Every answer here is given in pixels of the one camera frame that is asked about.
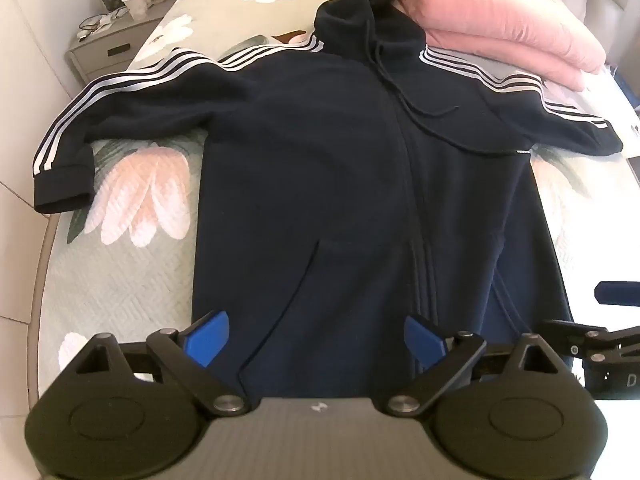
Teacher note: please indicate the eyeglasses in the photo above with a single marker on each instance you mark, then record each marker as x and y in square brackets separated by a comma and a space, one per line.
[95, 25]

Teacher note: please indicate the navy hoodie with white stripes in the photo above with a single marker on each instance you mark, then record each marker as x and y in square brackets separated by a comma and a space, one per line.
[325, 185]

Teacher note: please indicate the pink folded duvet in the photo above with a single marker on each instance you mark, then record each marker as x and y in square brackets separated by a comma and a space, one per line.
[500, 15]

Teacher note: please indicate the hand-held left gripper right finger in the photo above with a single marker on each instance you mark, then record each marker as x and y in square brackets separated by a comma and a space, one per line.
[425, 342]

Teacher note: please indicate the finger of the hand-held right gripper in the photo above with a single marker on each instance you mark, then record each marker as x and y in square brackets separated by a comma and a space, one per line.
[617, 294]
[590, 340]

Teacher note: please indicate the beige nightstand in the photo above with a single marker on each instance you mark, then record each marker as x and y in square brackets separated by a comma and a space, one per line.
[107, 52]

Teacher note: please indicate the white paper cup with straw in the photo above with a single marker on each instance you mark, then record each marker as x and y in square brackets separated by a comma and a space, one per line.
[135, 5]

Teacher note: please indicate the floral quilted bedspread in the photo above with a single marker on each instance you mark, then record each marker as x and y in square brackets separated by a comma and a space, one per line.
[125, 270]

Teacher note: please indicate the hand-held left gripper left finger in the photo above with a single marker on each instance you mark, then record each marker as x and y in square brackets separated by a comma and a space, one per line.
[207, 337]

